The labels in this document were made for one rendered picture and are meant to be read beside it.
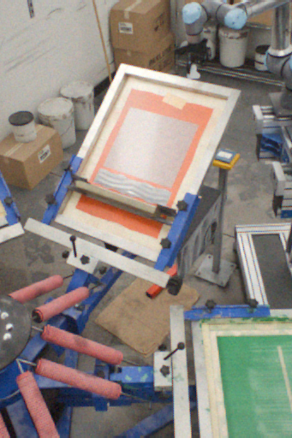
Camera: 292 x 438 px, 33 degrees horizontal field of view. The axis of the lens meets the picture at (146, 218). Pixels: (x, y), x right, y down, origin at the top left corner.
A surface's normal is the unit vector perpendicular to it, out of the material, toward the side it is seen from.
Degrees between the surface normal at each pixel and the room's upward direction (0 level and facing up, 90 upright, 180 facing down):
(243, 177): 0
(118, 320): 0
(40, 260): 0
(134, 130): 32
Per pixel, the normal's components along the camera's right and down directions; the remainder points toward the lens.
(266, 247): -0.04, -0.73
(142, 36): -0.43, 0.63
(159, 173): -0.31, -0.29
